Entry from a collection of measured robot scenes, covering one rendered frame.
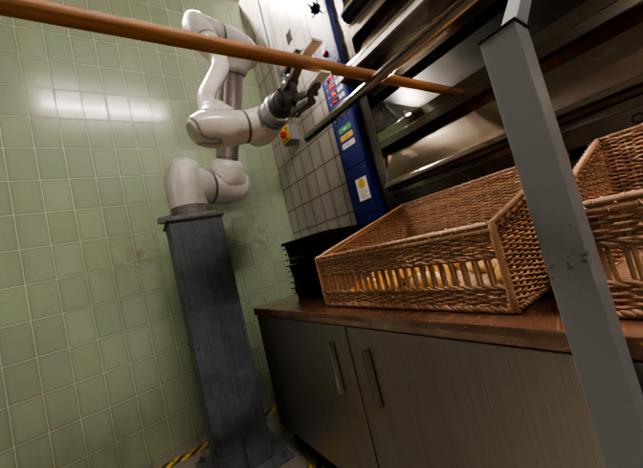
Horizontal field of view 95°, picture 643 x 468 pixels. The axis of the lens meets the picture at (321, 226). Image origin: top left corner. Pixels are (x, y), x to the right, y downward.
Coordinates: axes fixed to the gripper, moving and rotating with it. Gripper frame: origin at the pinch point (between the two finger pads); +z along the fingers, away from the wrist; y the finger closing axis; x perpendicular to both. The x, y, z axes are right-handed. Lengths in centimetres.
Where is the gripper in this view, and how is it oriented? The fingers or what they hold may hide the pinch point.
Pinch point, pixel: (315, 62)
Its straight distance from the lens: 82.3
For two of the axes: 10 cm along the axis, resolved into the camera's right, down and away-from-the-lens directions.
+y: 2.3, 9.7, -0.7
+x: -8.0, 1.5, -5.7
